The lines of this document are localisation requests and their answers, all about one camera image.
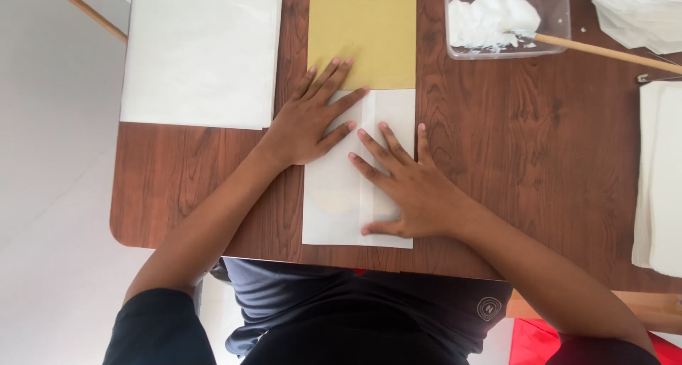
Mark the person's left hand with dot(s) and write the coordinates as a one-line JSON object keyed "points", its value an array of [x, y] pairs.
{"points": [[301, 128]]}

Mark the person's right hand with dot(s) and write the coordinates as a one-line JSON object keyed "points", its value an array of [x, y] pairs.
{"points": [[421, 199]]}

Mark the white paper sheet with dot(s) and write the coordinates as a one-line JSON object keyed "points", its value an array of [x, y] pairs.
{"points": [[335, 205]]}

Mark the person's grey shorts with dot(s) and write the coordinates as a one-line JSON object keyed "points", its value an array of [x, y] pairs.
{"points": [[373, 295]]}

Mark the yellow cardboard template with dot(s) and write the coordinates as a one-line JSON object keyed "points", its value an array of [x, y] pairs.
{"points": [[373, 34]]}

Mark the stack of large white sheets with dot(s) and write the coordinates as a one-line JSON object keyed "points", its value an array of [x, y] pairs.
{"points": [[202, 56]]}

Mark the red cloth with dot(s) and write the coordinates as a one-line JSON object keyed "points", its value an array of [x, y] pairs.
{"points": [[533, 343]]}

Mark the white paste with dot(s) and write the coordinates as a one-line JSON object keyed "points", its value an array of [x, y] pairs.
{"points": [[485, 18]]}

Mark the clear plastic container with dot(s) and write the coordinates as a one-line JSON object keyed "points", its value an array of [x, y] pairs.
{"points": [[554, 13]]}

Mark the stack of folded white papers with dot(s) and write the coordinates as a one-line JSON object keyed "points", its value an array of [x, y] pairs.
{"points": [[660, 183]]}

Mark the wooden rod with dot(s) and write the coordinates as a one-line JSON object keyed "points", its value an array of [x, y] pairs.
{"points": [[88, 10]]}

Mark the person's black shirt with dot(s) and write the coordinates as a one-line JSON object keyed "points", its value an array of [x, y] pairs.
{"points": [[160, 333]]}

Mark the small metal clip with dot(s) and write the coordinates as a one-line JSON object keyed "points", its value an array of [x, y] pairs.
{"points": [[642, 78]]}

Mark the pile of white paper bags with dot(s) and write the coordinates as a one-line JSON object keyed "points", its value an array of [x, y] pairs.
{"points": [[639, 13]]}

